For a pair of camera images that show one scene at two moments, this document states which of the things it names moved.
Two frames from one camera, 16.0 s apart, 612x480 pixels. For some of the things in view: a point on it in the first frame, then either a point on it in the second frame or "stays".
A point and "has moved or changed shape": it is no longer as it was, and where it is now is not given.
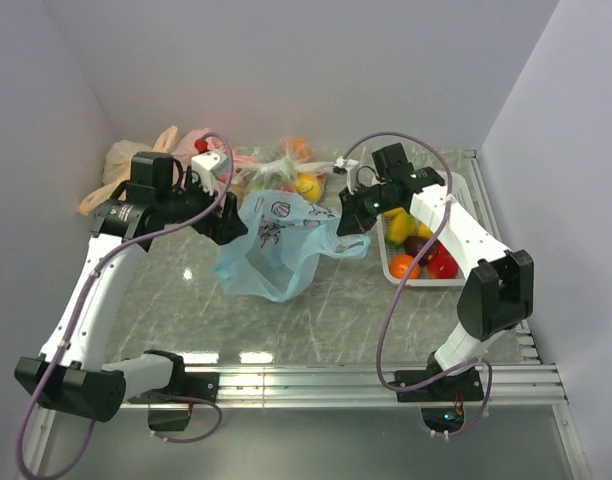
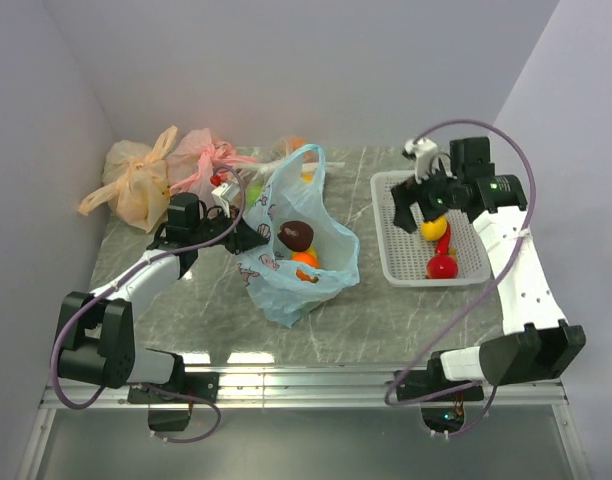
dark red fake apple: [413, 245] → [295, 235]
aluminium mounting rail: [364, 387] stays
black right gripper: [353, 221] → [405, 194]
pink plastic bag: [196, 141] stays
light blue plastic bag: [284, 233] has moved or changed shape
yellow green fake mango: [400, 226] → [305, 277]
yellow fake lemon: [424, 231] stays
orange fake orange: [399, 264] → [305, 257]
